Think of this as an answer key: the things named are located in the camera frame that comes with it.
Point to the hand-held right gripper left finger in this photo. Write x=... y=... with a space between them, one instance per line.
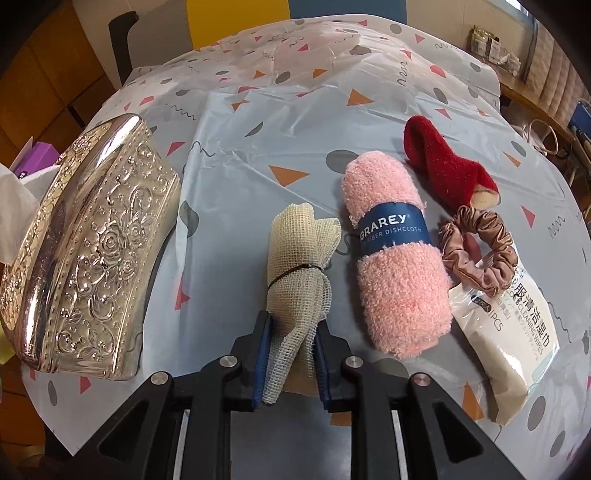
x=261 y=364

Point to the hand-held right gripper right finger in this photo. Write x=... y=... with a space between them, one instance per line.
x=323 y=371

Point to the beige mesh cloth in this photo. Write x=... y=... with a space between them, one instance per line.
x=300 y=277

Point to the pink dishcloth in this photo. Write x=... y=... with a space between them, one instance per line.
x=397 y=286

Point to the white wet wipes packet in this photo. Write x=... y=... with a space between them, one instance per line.
x=498 y=346

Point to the brown satin scrunchie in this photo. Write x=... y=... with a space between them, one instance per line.
x=498 y=235

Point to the red sock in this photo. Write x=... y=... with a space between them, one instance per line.
x=443 y=166

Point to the printed plastic bed sheet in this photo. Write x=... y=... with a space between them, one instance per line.
x=323 y=115

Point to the white tissue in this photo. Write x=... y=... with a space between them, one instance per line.
x=14 y=203

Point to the purple tissue box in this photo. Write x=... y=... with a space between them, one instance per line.
x=41 y=154

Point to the wooden desk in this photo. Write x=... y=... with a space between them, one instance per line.
x=517 y=87

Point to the grey yellow blue headboard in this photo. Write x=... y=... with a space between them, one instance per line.
x=240 y=11

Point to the blue chair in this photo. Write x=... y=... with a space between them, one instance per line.
x=582 y=117

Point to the wooden wardrobe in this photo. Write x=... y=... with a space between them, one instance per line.
x=46 y=69

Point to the patterned beige curtain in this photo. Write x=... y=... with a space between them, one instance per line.
x=549 y=69

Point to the black post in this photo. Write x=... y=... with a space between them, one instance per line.
x=121 y=46

